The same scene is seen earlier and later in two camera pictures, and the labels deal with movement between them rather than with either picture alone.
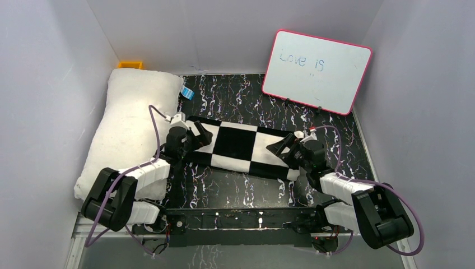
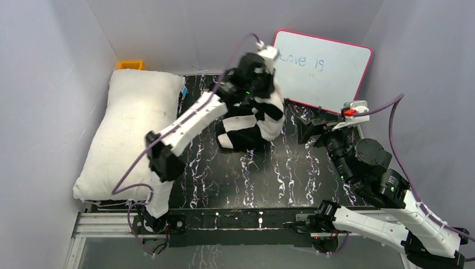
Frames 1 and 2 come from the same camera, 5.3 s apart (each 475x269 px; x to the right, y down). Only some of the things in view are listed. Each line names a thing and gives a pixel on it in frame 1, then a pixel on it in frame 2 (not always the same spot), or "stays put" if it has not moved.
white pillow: [133, 128] stays put
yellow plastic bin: [133, 64] stays put
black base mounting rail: [213, 228] stays put
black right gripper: [278, 148] to [323, 128]
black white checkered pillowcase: [243, 148] to [250, 124]
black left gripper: [191, 137] to [256, 79]
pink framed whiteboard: [320, 73] stays put
